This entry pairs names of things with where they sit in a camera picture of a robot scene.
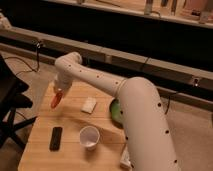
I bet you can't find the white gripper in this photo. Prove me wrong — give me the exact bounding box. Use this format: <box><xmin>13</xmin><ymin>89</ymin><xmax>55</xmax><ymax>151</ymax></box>
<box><xmin>53</xmin><ymin>75</ymin><xmax>72</xmax><ymax>96</ymax></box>

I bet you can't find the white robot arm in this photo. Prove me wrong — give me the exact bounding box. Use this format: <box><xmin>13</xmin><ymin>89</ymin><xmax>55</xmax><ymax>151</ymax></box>
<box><xmin>54</xmin><ymin>52</ymin><xmax>181</xmax><ymax>171</ymax></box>

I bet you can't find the white sponge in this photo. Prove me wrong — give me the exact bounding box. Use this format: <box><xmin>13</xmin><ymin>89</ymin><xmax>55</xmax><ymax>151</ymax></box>
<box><xmin>81</xmin><ymin>97</ymin><xmax>97</xmax><ymax>114</ymax></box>

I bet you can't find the black office chair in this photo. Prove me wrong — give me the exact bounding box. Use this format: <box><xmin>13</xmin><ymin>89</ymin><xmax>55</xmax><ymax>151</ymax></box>
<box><xmin>0</xmin><ymin>54</ymin><xmax>36</xmax><ymax>149</ymax></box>

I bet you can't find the black remote control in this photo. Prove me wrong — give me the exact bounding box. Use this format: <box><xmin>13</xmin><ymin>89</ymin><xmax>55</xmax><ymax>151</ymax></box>
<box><xmin>49</xmin><ymin>127</ymin><xmax>63</xmax><ymax>151</ymax></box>

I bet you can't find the green bowl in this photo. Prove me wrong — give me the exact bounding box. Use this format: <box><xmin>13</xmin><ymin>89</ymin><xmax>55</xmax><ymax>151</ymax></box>
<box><xmin>109</xmin><ymin>99</ymin><xmax>123</xmax><ymax>126</ymax></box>

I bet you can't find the white plastic cup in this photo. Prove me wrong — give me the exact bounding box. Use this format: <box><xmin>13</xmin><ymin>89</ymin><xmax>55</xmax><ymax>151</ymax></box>
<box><xmin>79</xmin><ymin>126</ymin><xmax>100</xmax><ymax>150</ymax></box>

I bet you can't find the white remote control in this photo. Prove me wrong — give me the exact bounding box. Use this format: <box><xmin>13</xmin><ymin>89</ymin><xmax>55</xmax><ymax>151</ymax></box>
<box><xmin>120</xmin><ymin>147</ymin><xmax>131</xmax><ymax>169</ymax></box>

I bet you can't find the black cable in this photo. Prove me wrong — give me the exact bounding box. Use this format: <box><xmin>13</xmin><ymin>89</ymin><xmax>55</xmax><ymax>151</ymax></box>
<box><xmin>3</xmin><ymin>41</ymin><xmax>44</xmax><ymax>77</ymax></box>

